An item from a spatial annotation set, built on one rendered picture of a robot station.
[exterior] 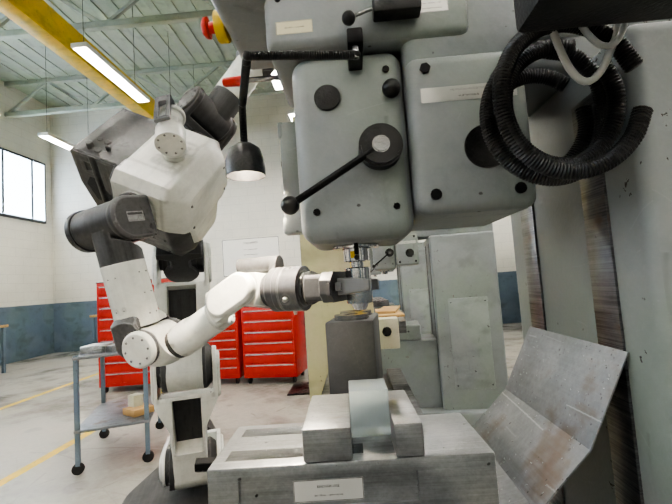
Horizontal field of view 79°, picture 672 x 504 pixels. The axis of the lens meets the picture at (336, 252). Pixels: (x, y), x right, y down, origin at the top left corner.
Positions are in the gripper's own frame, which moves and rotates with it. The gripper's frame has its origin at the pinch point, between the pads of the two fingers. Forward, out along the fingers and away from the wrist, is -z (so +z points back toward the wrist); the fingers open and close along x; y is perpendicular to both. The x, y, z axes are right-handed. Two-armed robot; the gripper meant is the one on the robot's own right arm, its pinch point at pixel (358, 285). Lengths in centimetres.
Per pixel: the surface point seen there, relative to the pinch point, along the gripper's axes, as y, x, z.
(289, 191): -18.0, -5.6, 10.4
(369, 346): 15.3, 23.9, 6.2
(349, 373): 21.6, 22.7, 11.4
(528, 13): -28.5, -24.4, -29.3
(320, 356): 44, 155, 79
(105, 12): -491, 420, 573
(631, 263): -1.0, -5.5, -40.9
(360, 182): -16.8, -9.0, -4.4
